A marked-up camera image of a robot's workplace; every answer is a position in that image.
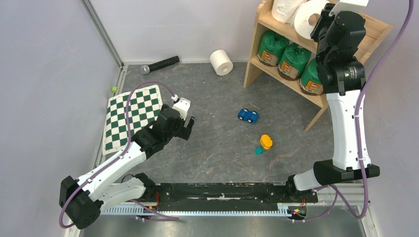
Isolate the white roll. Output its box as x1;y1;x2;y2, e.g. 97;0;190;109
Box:
271;0;307;24
292;0;330;40
209;49;233;76

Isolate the white roll front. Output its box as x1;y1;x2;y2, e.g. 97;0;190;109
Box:
271;0;307;24

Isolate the brown-topped green paper roll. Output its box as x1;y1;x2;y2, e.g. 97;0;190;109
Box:
299;59;323;95

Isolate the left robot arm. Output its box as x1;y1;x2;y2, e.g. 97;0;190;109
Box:
59;98;195;229

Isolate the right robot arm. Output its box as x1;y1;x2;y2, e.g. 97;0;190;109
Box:
285;0;380;201

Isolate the wooden two-tier shelf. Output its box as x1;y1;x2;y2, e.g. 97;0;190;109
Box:
243;0;393;132

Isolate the green white chess mat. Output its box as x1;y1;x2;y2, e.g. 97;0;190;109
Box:
102;85;163;155

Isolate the black microphone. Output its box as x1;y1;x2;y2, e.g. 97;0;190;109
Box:
140;56;180;75

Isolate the blue toy car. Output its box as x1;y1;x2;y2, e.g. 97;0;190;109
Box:
237;108;259;123

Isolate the teal toy cube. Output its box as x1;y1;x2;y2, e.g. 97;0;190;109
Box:
254;147;265;155

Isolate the yellow toy block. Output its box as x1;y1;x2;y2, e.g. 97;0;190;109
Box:
260;134;273;150

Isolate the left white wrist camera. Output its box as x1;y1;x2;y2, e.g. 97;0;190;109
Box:
171;94;191;121

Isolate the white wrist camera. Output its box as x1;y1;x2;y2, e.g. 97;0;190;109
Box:
329;0;369;16
171;94;191;121

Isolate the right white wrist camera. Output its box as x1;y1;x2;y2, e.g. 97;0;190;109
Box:
329;0;369;16

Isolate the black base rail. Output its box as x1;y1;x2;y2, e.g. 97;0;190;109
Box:
137;183;318;212

